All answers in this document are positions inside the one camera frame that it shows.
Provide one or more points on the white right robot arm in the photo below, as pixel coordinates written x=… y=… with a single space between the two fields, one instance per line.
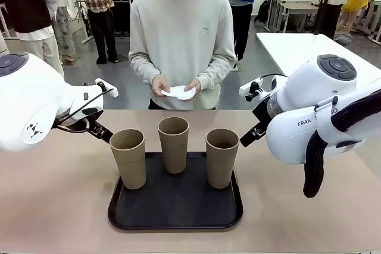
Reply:
x=297 y=87

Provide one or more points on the black plastic tray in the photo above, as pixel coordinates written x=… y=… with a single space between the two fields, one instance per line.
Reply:
x=178 y=203

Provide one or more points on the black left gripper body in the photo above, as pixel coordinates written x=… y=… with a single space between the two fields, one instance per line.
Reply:
x=90 y=129

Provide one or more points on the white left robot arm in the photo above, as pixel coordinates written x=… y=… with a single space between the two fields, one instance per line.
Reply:
x=29 y=93

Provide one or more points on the white table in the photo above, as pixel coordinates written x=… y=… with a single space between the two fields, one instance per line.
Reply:
x=291 y=48

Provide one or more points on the person's left hand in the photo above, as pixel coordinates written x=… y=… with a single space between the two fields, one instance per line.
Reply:
x=193 y=85

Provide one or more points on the person's right hand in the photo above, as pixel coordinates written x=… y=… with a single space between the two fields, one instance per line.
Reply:
x=157 y=84

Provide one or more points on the person's right forearm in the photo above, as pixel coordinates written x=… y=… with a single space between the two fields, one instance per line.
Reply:
x=143 y=69

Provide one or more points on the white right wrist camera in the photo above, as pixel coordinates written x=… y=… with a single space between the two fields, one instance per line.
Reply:
x=247 y=88

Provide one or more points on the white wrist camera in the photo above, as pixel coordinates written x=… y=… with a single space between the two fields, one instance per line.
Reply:
x=247 y=88
x=107 y=89

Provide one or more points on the person's left forearm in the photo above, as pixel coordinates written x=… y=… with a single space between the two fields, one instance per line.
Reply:
x=217 y=71

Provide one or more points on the person in grey patterned trousers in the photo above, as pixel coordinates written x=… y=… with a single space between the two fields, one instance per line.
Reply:
x=64 y=28

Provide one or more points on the person in beige sweatshirt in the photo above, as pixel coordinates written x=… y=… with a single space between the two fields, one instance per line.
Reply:
x=181 y=28

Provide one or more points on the stack of white paper coasters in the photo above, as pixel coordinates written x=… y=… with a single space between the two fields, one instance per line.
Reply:
x=178 y=93

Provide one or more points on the grey crumpled cloth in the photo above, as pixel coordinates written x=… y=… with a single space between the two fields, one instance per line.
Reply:
x=342 y=38

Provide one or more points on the tall beige cup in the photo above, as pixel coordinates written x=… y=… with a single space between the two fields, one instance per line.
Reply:
x=221 y=164
x=174 y=153
x=132 y=164

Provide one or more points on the white cylindrical air purifier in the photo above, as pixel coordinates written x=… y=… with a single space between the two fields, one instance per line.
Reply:
x=2 y=45

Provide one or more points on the black backpack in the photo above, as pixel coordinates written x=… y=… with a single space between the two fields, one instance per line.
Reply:
x=263 y=11

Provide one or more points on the grey background desk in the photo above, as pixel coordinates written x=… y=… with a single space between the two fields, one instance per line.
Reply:
x=297 y=7

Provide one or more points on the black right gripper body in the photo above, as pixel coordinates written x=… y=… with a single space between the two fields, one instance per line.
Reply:
x=262 y=114

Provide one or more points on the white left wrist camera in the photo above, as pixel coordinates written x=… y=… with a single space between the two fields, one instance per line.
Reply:
x=107 y=89

